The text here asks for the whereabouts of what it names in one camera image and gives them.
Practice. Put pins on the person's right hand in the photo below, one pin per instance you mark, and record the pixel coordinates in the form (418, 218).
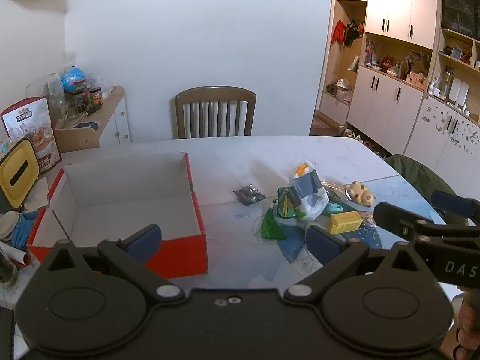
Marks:
(468, 326)

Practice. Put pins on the dark green jacket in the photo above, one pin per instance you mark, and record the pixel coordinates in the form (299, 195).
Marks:
(420, 180)

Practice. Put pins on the round white lidded container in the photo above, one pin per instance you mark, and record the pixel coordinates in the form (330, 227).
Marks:
(8, 225)

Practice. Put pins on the wooden side cabinet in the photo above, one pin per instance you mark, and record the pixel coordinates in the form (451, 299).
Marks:
(108, 108)

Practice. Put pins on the small blue globe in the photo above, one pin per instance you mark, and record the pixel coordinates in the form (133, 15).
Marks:
(74, 78)

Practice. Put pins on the orange hanging garment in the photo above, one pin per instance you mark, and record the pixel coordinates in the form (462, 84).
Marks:
(338, 30)

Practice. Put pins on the yellow spotted plush toy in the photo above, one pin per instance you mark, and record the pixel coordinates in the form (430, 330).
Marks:
(360, 193)

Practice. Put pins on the black crinkled packet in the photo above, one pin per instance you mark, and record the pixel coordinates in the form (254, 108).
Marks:
(249, 195)

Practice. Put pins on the jar with orange label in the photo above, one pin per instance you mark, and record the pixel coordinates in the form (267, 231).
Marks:
(96, 97)

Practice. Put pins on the white wall cabinet unit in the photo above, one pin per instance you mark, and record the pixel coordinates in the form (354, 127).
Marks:
(390, 7)

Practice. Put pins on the brown wooden chair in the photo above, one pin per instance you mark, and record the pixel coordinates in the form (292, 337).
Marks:
(215, 93)

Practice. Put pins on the red cardboard box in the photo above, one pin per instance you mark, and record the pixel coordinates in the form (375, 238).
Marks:
(112, 187)

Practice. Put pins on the red printed snack bag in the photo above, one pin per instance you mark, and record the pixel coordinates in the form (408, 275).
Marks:
(33, 120)

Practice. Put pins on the small teal toy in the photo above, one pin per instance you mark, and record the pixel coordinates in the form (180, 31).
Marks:
(333, 208)

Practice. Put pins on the rolled paper tube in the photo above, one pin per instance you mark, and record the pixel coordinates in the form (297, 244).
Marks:
(17, 255)

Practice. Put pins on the green tissue box yellow lid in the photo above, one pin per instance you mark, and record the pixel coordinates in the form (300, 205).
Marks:
(18, 168)

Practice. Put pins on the clear glass jar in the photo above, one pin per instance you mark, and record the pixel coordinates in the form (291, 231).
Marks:
(7, 270)

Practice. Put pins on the dark blue fish-shaped pad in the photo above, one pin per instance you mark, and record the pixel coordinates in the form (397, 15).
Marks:
(87, 125)

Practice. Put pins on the dark glass jar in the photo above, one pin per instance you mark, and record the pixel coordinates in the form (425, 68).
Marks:
(78, 101)

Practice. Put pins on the small yellow box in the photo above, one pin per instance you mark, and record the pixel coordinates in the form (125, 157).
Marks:
(344, 223)

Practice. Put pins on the black hanging bag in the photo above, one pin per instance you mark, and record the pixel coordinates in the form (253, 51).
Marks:
(353, 33)

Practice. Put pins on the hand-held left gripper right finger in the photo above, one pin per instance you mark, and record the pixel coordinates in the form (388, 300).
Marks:
(321, 243)

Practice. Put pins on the white paper tissue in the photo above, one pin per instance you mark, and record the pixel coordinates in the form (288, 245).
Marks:
(37, 195)

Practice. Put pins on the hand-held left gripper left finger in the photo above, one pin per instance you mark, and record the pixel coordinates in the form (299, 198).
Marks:
(144, 243)

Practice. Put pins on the small shoes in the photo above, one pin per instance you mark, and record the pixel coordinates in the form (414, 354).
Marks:
(348, 133)

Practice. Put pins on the colourful toy packet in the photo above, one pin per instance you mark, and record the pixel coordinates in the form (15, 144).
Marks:
(5, 148)

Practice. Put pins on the clear plastic bag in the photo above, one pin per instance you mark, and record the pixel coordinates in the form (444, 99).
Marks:
(55, 93)

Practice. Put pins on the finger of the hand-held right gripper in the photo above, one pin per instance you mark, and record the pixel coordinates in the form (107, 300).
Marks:
(397, 221)
(455, 205)

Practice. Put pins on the green haired doll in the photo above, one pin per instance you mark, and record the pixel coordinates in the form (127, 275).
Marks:
(272, 228)

